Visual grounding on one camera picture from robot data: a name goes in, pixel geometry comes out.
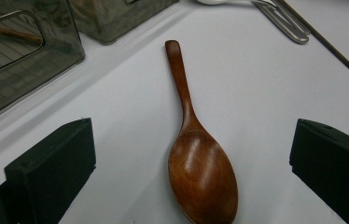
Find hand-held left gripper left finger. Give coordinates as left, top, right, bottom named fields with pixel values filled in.
left=4, top=117, right=97, bottom=224

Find brown wooden chopstick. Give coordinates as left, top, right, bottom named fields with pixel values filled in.
left=274, top=0, right=349, bottom=70
left=0, top=24, right=45, bottom=45

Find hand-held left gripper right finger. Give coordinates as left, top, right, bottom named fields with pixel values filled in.
left=288, top=118, right=349, bottom=224

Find brown wooden spoon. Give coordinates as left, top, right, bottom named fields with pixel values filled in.
left=164, top=39, right=240, bottom=224

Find metal tongs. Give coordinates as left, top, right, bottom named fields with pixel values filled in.
left=251, top=0, right=310, bottom=45

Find smoky plastic basket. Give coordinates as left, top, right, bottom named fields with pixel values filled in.
left=66, top=0, right=180, bottom=45
left=0, top=0, right=86, bottom=127

